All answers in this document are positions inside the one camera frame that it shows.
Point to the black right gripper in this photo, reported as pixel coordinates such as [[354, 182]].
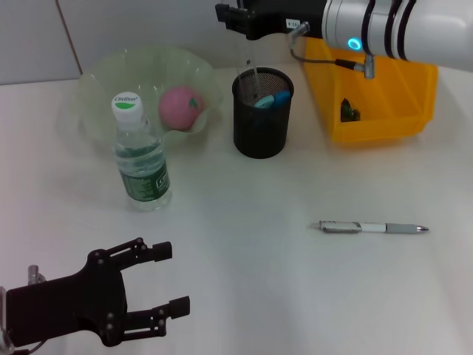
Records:
[[281, 16]]

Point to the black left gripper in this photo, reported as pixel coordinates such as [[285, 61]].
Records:
[[66, 303]]

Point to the transparent plastic ruler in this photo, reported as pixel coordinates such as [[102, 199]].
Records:
[[247, 74]]

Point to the blue scissors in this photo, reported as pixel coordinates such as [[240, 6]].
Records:
[[281, 98]]

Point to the clear water bottle green label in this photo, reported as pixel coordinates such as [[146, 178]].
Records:
[[144, 185]]

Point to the pink toy peach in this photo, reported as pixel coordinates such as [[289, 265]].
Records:
[[177, 111]]

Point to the green plastic wrapper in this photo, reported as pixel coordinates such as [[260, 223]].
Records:
[[348, 111]]

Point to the grey white pen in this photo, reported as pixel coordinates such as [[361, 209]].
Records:
[[399, 228]]

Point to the green glass fruit plate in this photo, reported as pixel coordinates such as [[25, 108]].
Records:
[[148, 70]]

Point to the black mesh pen holder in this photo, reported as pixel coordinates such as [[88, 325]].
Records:
[[258, 140]]

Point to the yellow plastic bin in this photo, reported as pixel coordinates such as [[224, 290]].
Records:
[[391, 103]]

